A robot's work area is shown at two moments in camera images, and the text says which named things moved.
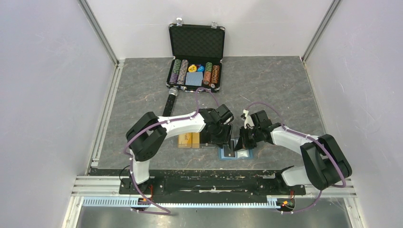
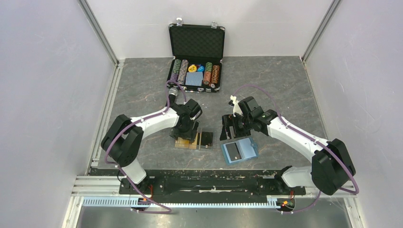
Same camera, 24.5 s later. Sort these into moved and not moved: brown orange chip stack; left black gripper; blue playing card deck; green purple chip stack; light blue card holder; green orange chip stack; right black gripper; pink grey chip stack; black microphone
Moved: left black gripper; light blue card holder; right black gripper
Not moved: blue playing card deck; pink grey chip stack; black microphone; green purple chip stack; brown orange chip stack; green orange chip stack
